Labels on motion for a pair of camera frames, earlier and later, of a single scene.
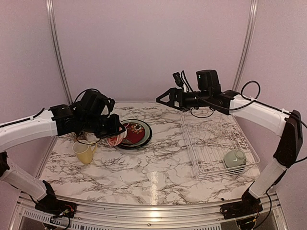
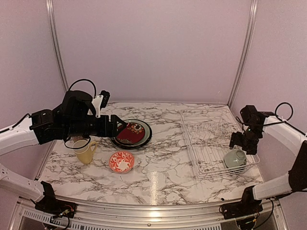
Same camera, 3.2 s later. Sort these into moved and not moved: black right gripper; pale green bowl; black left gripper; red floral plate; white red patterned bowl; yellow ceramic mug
Moved: black right gripper; white red patterned bowl
Not moved: pale green bowl; red floral plate; black left gripper; yellow ceramic mug
